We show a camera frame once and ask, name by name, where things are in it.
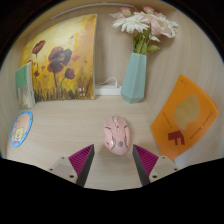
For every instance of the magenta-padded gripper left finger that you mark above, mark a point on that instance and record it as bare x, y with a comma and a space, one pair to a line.
80, 160

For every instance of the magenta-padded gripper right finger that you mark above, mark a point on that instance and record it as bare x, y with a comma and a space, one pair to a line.
146, 160

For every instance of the pink computer mouse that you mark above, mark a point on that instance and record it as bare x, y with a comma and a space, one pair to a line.
116, 135

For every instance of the orange cover book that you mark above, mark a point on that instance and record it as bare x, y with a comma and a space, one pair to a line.
186, 116

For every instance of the white power strip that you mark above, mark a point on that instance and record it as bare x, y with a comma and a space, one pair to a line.
106, 90

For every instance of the teal faceted vase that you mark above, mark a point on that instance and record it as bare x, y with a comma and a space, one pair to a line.
134, 78

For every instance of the green cover book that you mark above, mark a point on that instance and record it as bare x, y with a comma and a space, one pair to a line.
24, 85

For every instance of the yellow poppy flower painting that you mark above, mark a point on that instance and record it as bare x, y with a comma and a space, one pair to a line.
63, 56

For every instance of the pink and white flower bouquet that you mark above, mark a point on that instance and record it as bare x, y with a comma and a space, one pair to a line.
143, 25

